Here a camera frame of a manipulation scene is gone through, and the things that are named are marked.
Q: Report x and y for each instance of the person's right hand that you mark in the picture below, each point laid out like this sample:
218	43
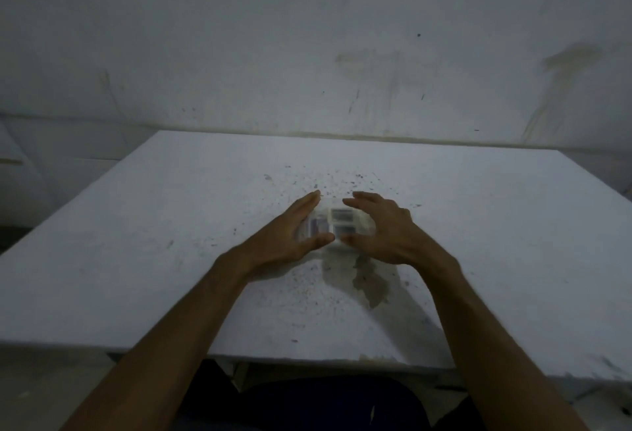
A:
395	238

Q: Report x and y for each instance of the person's left hand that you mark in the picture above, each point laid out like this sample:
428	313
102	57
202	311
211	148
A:
276	245

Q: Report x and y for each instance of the person's left thumb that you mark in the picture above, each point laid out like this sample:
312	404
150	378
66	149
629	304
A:
318	242

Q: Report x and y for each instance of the person's right thumb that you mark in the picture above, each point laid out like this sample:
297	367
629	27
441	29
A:
354	241

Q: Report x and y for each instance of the clear plastic compartment box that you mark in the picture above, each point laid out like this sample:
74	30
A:
341	221

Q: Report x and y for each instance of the person's right forearm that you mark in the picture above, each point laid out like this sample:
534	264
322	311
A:
493	347

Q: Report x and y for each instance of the person's left forearm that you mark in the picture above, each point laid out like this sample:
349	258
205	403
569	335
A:
168	347

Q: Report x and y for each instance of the person's dark trousers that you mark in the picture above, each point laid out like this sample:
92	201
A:
321	406

